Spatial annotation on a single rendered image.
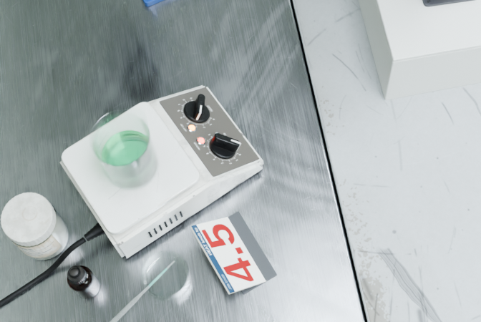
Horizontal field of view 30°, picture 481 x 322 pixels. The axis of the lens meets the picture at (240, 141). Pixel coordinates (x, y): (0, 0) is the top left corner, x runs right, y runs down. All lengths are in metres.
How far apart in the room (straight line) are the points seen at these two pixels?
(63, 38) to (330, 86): 0.35
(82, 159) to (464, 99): 0.47
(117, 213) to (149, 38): 0.28
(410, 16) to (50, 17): 0.47
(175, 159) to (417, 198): 0.29
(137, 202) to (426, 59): 0.37
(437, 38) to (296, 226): 0.27
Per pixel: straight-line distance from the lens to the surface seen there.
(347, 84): 1.13
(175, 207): 1.01
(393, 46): 1.04
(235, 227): 1.06
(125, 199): 1.00
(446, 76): 1.11
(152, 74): 1.15
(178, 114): 1.06
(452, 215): 1.08
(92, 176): 1.01
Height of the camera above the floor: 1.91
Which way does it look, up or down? 67 degrees down
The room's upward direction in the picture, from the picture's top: 9 degrees counter-clockwise
